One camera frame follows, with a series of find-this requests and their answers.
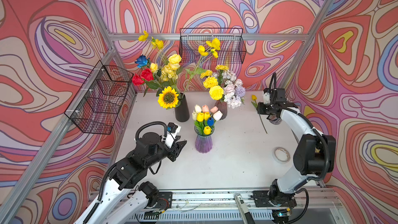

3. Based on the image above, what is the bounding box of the yellow tulip front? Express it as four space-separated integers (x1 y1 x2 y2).
251 94 268 134

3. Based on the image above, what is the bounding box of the yellow tulip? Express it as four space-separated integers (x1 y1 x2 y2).
197 113 204 122
251 94 268 134

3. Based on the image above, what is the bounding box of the purple glass tulip vase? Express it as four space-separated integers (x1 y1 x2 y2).
194 127 214 153

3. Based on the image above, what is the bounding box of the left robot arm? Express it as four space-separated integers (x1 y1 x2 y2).
76 121 187 224

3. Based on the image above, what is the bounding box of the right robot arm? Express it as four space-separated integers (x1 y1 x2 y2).
256 73 336 207

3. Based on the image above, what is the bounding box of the black vase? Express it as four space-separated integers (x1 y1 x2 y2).
175 94 190 122

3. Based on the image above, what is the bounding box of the red grey glass vase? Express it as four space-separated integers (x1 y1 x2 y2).
215 100 228 120

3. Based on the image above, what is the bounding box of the patterned pen cup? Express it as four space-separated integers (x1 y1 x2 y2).
267 114 282 125

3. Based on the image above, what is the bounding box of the tulip bunch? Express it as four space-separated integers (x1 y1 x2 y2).
192 105 222 135

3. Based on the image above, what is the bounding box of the blue tulip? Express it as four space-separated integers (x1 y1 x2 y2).
207 117 215 127

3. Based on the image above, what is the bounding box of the sunflower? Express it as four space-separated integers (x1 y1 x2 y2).
158 86 179 109

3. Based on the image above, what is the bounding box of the yellow and lilac bouquet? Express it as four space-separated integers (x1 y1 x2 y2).
196 38 246 109

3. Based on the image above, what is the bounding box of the white tape roll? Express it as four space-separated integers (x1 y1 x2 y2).
272 147 291 164

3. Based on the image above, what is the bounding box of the mixed rose bouquet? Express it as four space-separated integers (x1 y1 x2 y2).
132 31 182 94

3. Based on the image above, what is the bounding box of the back black wire basket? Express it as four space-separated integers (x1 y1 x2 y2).
179 27 247 65

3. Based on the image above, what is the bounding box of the black wire basket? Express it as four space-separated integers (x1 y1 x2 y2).
64 61 133 135
179 27 247 65

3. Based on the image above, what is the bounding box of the left black wire basket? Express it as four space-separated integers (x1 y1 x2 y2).
64 61 133 135

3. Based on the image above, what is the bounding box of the tool on front rail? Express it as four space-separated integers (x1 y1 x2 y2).
234 194 255 224

